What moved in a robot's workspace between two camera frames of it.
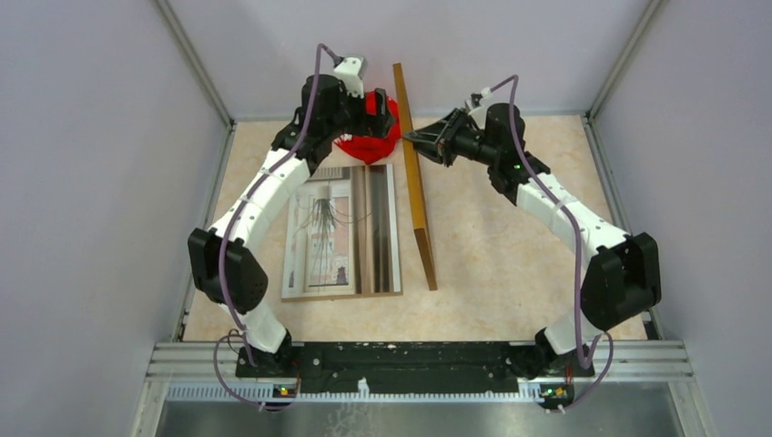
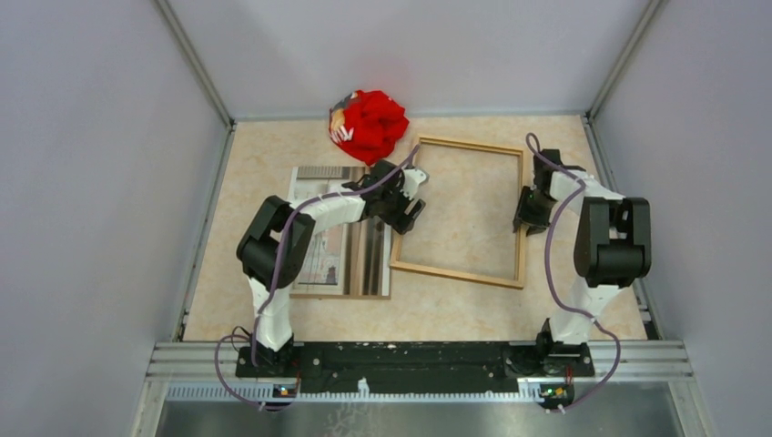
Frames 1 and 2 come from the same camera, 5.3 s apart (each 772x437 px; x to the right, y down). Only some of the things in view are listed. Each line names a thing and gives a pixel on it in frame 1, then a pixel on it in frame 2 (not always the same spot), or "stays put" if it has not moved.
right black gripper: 441,137 → 523,214
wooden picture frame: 403,121 → 522,239
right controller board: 556,394 stays put
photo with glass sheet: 343,234 stays put
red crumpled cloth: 371,148 stays put
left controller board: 284,391 stays put
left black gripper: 369,125 → 401,221
